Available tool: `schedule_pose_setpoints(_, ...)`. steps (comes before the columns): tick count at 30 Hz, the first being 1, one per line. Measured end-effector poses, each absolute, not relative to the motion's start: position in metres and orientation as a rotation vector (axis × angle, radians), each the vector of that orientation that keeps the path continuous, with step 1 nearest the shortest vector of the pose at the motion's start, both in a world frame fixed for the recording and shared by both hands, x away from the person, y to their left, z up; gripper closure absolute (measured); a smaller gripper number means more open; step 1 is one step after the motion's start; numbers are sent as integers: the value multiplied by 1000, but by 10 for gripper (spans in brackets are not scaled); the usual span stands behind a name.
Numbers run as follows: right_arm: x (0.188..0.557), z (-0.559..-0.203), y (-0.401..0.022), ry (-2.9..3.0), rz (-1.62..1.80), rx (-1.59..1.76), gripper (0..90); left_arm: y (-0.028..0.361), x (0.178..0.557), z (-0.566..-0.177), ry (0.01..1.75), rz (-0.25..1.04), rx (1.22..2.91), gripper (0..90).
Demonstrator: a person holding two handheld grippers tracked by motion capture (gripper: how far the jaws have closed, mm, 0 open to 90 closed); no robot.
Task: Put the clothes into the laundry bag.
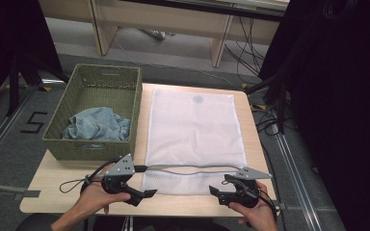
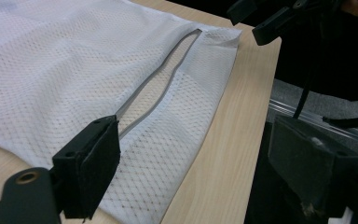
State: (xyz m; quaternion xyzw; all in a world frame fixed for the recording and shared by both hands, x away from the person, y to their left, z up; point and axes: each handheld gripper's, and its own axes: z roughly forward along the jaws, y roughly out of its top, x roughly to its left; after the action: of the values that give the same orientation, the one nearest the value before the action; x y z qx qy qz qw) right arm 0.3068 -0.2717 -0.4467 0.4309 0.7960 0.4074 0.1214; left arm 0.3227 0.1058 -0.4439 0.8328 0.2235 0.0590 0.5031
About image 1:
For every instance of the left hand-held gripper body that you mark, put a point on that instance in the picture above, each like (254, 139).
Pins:
(120, 168)

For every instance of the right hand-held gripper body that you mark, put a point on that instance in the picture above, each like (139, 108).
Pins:
(249, 192)

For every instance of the light blue denim garment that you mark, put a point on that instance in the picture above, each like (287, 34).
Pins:
(96, 125)

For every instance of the white mesh laundry bag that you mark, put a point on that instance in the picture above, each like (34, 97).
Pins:
(192, 128)

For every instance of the green woven basket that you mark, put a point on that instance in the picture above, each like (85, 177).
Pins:
(109, 86)

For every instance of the person's right hand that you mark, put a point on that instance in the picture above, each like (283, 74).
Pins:
(260, 216)

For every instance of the person's left hand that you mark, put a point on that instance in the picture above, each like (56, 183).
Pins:
(93, 197)

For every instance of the black metal stand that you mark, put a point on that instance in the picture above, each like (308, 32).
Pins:
(281, 106)
(13, 86)

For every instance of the person's dark clothing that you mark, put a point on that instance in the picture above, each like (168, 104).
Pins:
(35, 224)

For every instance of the grey power strip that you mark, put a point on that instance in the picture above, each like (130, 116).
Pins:
(156, 34)

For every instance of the black curtain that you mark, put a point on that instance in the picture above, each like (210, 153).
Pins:
(0, 38)
(350, 96)

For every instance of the light wooden bench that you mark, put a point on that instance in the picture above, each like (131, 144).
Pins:
(160, 16)

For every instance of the metal floor rail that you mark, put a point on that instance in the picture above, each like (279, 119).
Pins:
(297, 179)
(3, 131)

